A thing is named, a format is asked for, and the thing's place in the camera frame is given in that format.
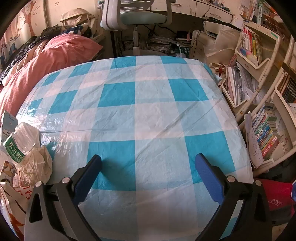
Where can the pink duvet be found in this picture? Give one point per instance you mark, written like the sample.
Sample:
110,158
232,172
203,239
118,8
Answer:
53,60

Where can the blue plaid pillow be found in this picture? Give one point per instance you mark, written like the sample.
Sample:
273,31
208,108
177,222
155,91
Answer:
76,29

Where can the narrow white book rack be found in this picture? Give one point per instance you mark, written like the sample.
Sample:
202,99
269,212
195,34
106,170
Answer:
242,62

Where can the loose paper sheets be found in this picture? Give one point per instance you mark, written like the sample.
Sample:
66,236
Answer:
253,143

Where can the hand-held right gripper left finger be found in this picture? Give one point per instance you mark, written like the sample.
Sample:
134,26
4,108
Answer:
89,178

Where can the beige pillow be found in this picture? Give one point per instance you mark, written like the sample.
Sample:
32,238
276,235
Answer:
76,16

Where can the tree wall sticker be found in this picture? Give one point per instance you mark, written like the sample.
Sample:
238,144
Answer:
29,20

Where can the row of colourful books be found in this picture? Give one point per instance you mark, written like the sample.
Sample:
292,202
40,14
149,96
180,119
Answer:
266,136

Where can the white desk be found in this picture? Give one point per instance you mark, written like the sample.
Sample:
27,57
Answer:
185,7

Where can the white orange printed snack bag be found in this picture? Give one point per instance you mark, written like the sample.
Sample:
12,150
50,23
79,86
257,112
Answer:
11,204

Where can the red bag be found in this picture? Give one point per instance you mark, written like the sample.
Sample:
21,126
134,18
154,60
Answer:
277,194

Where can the paper wrapper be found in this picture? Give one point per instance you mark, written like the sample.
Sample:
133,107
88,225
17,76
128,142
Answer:
34,162

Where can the blue white checkered tablecloth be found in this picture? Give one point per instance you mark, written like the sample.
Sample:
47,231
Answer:
138,115

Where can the pile of magazines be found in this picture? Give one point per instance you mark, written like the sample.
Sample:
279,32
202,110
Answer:
161,42

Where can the grey blue desk chair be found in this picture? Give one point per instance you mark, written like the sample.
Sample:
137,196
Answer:
143,16

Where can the black puffer jacket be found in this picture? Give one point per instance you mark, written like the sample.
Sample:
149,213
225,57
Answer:
30,44

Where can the pink printed curtain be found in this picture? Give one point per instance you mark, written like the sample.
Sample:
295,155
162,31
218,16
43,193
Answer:
4,53

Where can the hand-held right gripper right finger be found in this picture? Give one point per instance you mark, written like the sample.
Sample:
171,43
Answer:
208,180

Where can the light blue drink carton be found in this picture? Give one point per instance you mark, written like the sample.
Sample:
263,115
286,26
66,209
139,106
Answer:
8,122

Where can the wide white book rack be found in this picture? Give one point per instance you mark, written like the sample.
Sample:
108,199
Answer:
281,136

